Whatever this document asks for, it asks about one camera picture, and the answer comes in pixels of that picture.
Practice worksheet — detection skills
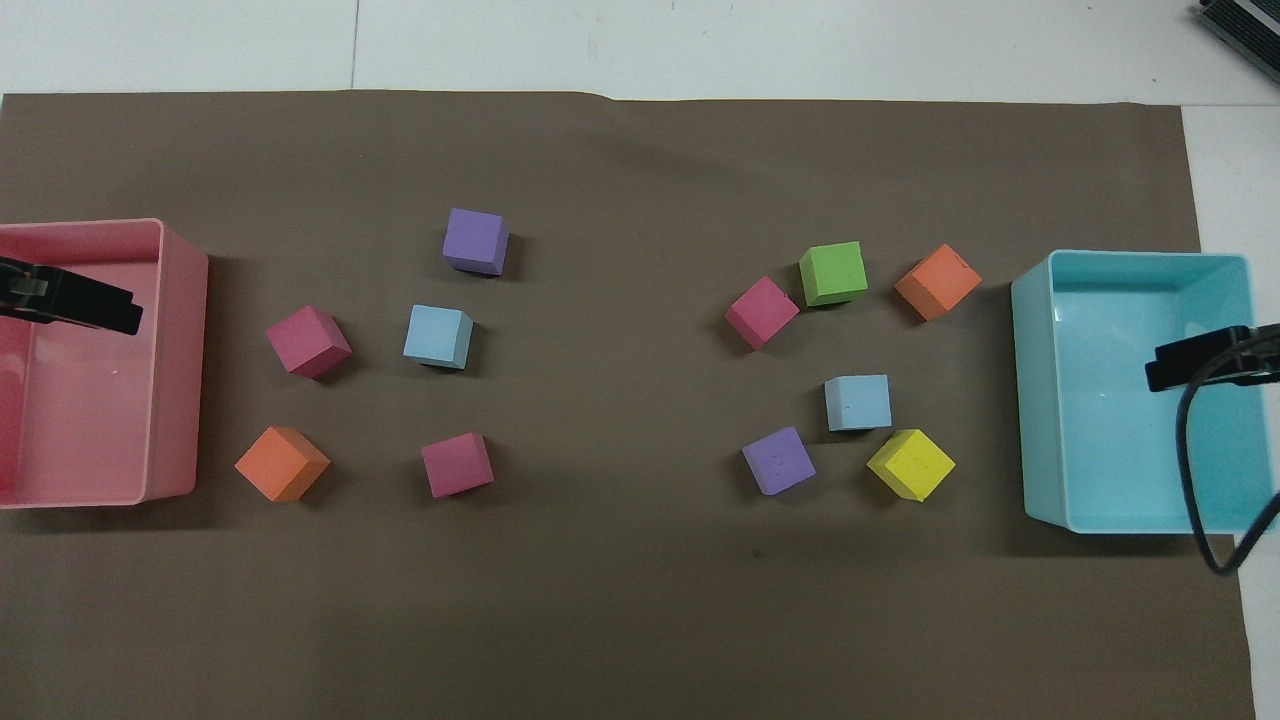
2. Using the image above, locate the magenta foam block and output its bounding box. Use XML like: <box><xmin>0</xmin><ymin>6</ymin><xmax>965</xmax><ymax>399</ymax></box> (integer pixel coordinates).
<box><xmin>724</xmin><ymin>276</ymin><xmax>801</xmax><ymax>351</ymax></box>
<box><xmin>266</xmin><ymin>305</ymin><xmax>353</xmax><ymax>380</ymax></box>
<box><xmin>421</xmin><ymin>432</ymin><xmax>495</xmax><ymax>499</ymax></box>

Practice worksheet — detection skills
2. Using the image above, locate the purple foam block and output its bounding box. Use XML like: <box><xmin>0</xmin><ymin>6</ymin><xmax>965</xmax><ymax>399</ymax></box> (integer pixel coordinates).
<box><xmin>443</xmin><ymin>208</ymin><xmax>510</xmax><ymax>277</ymax></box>
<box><xmin>742</xmin><ymin>426</ymin><xmax>817</xmax><ymax>497</ymax></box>

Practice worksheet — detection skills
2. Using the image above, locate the light blue foam block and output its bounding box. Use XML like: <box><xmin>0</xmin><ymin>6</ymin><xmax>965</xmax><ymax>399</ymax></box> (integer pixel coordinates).
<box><xmin>824</xmin><ymin>375</ymin><xmax>893</xmax><ymax>433</ymax></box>
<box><xmin>403</xmin><ymin>305</ymin><xmax>474</xmax><ymax>371</ymax></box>

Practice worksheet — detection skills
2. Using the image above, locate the green foam block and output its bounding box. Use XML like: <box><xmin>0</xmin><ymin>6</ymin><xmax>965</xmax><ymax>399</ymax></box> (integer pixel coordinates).
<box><xmin>799</xmin><ymin>241</ymin><xmax>869</xmax><ymax>308</ymax></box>

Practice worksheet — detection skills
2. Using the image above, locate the yellow foam block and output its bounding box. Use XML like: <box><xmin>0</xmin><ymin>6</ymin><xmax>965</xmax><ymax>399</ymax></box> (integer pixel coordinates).
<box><xmin>866</xmin><ymin>429</ymin><xmax>957</xmax><ymax>503</ymax></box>

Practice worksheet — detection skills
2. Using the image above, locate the orange foam block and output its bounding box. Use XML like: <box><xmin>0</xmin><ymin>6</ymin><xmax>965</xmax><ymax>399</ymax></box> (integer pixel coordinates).
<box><xmin>894</xmin><ymin>243</ymin><xmax>983</xmax><ymax>322</ymax></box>
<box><xmin>234</xmin><ymin>426</ymin><xmax>331</xmax><ymax>503</ymax></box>

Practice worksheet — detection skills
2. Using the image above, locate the light blue plastic bin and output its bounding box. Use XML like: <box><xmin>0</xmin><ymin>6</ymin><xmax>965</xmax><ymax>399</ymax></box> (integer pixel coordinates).
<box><xmin>1011</xmin><ymin>250</ymin><xmax>1280</xmax><ymax>535</ymax></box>

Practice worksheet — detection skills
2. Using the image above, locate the pink plastic bin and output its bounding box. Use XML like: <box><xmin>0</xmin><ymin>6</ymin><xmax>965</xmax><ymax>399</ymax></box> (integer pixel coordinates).
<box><xmin>0</xmin><ymin>218</ymin><xmax>210</xmax><ymax>511</ymax></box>

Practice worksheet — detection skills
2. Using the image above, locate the dark ribbed device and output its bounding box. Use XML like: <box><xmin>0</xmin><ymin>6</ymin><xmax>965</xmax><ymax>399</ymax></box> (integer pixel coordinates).
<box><xmin>1199</xmin><ymin>0</ymin><xmax>1280</xmax><ymax>57</ymax></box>

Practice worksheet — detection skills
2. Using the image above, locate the black cable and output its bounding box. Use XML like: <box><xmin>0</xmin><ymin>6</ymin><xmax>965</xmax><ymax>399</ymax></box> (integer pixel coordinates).
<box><xmin>1177</xmin><ymin>374</ymin><xmax>1280</xmax><ymax>578</ymax></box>

